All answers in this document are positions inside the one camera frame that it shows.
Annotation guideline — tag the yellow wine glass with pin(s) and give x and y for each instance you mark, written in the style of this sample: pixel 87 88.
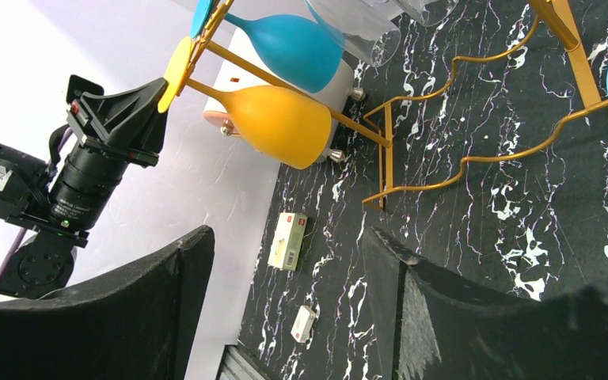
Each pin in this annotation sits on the yellow wine glass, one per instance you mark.
pixel 275 120

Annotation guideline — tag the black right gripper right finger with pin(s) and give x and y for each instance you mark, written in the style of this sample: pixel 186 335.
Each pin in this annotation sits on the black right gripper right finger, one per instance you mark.
pixel 432 323

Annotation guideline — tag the small white card box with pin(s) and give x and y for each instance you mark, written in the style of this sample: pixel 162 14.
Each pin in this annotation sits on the small white card box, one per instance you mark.
pixel 287 241

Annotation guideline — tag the clear wine glass right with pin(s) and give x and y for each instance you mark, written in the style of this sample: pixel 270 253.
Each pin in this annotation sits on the clear wine glass right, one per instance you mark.
pixel 426 12

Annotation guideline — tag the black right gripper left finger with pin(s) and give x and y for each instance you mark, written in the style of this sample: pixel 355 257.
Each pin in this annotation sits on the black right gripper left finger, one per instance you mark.
pixel 137 321

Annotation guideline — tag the clear wine glass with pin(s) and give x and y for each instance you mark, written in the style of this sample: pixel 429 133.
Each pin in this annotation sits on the clear wine glass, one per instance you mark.
pixel 358 29
pixel 426 12

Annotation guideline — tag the clear wine glass left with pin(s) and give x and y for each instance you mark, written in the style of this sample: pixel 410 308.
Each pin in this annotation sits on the clear wine glass left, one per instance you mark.
pixel 358 29

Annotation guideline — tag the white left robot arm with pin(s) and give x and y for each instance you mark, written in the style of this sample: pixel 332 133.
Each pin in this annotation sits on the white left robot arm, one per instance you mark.
pixel 44 263

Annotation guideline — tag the small white red box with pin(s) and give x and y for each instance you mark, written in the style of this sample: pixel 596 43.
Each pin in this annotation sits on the small white red box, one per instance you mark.
pixel 303 324

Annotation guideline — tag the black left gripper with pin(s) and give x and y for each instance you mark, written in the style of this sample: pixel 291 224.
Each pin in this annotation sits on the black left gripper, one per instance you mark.
pixel 114 131

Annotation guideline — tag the gold wire glass rack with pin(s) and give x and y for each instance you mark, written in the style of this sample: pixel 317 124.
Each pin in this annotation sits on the gold wire glass rack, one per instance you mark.
pixel 393 125

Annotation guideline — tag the rear blue wine glass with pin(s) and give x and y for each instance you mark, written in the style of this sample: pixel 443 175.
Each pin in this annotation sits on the rear blue wine glass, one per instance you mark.
pixel 295 49

